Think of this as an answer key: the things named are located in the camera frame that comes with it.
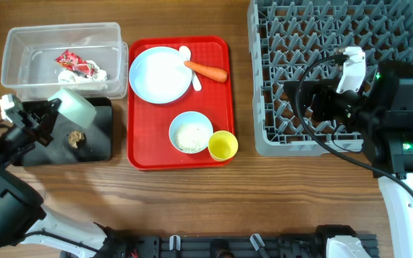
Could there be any mint green bowl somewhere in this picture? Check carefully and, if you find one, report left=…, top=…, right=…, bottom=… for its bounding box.
left=48, top=88, right=97, bottom=128

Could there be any white tissue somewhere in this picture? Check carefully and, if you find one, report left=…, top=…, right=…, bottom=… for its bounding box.
left=57, top=60, right=108, bottom=84

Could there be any brown food scrap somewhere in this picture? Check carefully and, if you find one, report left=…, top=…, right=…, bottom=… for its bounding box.
left=68, top=130, right=85, bottom=148

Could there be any red snack wrapper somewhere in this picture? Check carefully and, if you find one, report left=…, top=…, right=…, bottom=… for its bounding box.
left=55, top=49, right=95, bottom=77

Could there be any yellow plastic cup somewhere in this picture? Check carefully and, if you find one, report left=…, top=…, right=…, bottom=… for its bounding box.
left=208, top=130, right=238, bottom=162

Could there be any orange carrot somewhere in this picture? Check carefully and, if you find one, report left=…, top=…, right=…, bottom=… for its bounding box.
left=184, top=61, right=228, bottom=82

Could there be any light blue bowl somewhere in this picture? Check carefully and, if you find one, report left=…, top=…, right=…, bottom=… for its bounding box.
left=168, top=111, right=213, bottom=154

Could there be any white rice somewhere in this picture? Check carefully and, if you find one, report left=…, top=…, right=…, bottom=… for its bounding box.
left=174, top=123, right=212, bottom=153

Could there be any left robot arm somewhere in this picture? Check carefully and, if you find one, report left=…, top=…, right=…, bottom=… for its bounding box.
left=0, top=95, right=130, bottom=257

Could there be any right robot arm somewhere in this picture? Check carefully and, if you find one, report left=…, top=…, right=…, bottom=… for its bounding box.
left=283, top=60, right=413, bottom=257

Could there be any black waste tray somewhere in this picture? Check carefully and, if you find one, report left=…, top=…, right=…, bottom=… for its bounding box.
left=14, top=97, right=113, bottom=167

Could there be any clear plastic waste bin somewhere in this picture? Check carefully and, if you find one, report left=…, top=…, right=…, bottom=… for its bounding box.
left=1, top=22, right=128, bottom=100

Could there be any grey dishwasher rack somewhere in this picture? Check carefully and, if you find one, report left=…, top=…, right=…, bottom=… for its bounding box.
left=247, top=0, right=413, bottom=156

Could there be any large light blue plate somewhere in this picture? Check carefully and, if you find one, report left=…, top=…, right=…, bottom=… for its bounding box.
left=129, top=47, right=192, bottom=105

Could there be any red serving tray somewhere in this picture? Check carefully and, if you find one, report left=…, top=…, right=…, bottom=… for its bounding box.
left=127, top=36, right=235, bottom=171

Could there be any white plastic spoon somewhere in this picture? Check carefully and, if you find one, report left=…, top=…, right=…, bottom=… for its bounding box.
left=179, top=46, right=202, bottom=91

